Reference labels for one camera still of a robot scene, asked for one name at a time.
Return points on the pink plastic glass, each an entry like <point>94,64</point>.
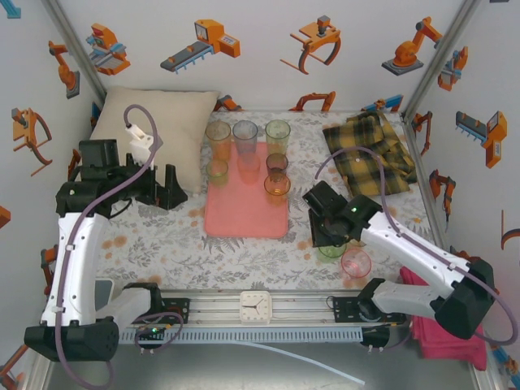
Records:
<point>356,266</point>
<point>248,172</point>

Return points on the small green plastic glass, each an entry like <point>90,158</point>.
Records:
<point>217,176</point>

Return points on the tall orange plastic glass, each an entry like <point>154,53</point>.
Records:
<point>219,146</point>

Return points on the dark smoky plastic glass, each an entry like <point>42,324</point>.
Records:
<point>277,164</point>

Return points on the tall blue plastic glass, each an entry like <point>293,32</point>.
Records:
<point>245,142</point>

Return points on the tall green plastic glass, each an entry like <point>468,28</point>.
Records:
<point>278,138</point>

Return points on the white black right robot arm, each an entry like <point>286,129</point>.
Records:
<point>406,252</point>

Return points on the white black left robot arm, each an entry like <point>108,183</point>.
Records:
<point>83,264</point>

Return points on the pink rectangular tray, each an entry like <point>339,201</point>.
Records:
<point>243,215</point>

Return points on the floral grey tablecloth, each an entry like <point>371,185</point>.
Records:
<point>280,279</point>

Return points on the cream pillow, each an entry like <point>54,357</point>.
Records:
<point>178,122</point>

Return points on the yellow black plaid shirt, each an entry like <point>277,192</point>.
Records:
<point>365,134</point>

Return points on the white square clock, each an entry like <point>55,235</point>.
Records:
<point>255,307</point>

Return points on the black controller board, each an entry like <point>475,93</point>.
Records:
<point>153,331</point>
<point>375,336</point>

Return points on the thin white tube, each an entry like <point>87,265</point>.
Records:
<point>308,358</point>

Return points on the magenta folded towel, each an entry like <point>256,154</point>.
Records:
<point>447,353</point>

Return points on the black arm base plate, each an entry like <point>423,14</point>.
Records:
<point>345,309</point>
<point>178,310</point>

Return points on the aluminium table side rail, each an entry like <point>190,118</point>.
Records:
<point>412,138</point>

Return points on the aluminium frame post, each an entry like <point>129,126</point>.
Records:
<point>448,44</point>
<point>75,44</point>

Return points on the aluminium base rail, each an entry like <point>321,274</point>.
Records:
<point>219,308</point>

